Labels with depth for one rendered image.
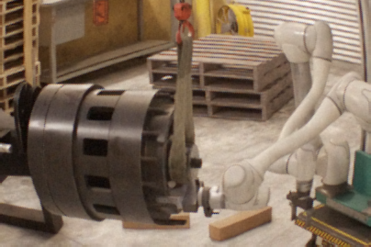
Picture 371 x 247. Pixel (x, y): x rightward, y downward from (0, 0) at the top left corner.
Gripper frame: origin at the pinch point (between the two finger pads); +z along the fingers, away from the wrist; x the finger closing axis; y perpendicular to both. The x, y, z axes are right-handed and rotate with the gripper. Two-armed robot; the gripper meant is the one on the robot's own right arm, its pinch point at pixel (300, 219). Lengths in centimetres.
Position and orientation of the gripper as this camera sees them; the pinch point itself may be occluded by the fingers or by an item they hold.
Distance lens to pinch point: 314.6
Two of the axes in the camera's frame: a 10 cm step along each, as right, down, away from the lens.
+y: 8.9, -1.6, 4.3
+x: -4.6, -2.1, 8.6
